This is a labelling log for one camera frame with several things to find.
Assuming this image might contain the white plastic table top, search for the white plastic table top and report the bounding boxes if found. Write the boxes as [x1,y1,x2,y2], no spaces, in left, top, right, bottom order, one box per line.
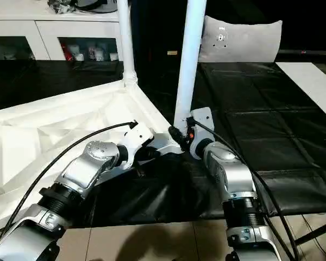
[0,80,189,233]

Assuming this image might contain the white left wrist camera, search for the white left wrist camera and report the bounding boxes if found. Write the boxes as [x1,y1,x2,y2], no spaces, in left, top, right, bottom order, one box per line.
[117,122,156,168]

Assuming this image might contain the white flat board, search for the white flat board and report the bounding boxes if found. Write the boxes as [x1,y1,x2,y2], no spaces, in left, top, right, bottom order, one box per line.
[275,61,326,125]

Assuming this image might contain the white plastic table leg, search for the white plastic table leg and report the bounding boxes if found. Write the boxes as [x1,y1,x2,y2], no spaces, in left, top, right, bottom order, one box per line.
[172,0,208,138]
[116,0,139,88]

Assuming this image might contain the black metal frame leg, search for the black metal frame leg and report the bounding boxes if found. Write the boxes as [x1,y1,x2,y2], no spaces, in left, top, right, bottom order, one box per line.
[292,217,326,248]

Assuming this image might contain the dark items on cabinet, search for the dark items on cabinet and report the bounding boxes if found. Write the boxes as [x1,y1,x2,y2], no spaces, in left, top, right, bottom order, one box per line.
[47,0,121,14]

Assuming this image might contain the grey cushion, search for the grey cushion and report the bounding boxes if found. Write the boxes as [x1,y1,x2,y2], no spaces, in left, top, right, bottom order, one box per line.
[198,15,284,63]

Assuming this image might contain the white glass-door cabinet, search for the white glass-door cabinet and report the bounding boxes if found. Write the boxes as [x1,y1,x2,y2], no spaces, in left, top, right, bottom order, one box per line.
[0,0,127,62]

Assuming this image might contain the black table mat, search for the black table mat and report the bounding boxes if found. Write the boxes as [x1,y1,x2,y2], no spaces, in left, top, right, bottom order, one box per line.
[0,59,326,229]

